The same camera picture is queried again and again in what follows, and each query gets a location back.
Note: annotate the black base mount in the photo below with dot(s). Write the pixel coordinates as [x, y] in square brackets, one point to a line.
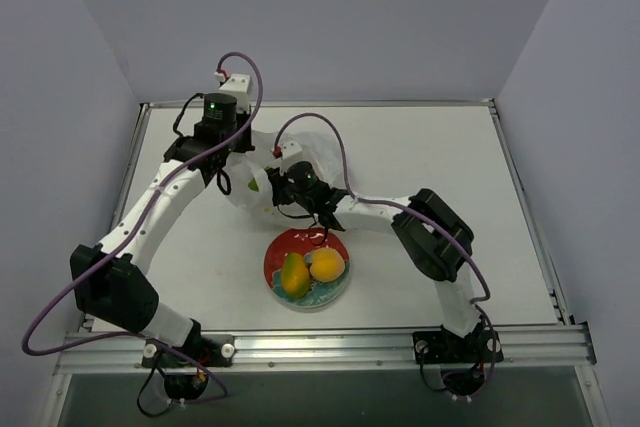
[460, 367]
[187, 377]

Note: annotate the green fake fruit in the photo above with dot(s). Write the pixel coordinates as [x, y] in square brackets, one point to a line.
[254, 185]

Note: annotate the aluminium front rail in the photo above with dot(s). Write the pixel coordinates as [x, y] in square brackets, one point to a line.
[338, 350]

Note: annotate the yellow fake fruit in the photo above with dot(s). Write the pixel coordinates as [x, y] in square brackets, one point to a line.
[326, 265]

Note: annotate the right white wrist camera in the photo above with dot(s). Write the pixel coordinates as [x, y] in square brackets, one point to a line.
[286, 155]

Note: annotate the red plate blue flower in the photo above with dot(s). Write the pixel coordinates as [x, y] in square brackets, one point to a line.
[304, 242]

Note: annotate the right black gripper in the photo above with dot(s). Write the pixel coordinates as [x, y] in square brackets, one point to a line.
[277, 190]

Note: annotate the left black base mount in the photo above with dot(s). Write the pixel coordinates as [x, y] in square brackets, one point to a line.
[187, 377]

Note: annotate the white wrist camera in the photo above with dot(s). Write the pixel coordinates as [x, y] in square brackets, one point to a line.
[286, 155]
[238, 86]

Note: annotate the white plastic bag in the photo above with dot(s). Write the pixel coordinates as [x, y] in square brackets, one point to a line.
[320, 149]

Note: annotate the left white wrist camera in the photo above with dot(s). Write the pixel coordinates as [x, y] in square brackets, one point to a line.
[238, 86]

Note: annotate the yellow green fake mango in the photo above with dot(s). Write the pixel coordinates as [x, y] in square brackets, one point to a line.
[294, 275]

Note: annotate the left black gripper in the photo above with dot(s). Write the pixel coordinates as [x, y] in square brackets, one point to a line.
[240, 145]

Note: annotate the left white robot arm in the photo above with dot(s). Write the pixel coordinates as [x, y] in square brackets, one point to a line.
[111, 277]

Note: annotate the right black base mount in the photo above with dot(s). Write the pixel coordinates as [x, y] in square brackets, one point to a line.
[460, 367]

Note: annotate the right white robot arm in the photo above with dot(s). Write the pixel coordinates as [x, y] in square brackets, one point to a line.
[436, 239]

